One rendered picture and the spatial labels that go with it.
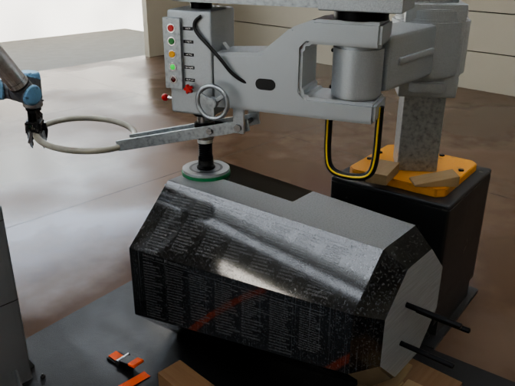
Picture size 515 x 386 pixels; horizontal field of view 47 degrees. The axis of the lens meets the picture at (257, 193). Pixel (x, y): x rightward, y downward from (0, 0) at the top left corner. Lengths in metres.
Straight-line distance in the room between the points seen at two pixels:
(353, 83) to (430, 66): 0.57
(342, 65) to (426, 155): 0.86
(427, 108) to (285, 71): 0.83
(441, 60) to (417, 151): 0.45
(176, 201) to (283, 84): 0.68
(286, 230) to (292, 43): 0.70
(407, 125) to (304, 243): 0.95
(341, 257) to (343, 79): 0.66
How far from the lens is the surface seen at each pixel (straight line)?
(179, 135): 2.62
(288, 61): 2.28
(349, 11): 2.19
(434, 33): 2.70
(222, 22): 2.47
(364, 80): 2.23
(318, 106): 2.28
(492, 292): 3.58
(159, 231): 2.52
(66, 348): 3.03
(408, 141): 2.89
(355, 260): 2.08
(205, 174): 2.59
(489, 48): 8.34
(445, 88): 2.81
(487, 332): 3.24
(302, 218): 2.24
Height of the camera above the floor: 1.79
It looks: 23 degrees down
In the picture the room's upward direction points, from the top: straight up
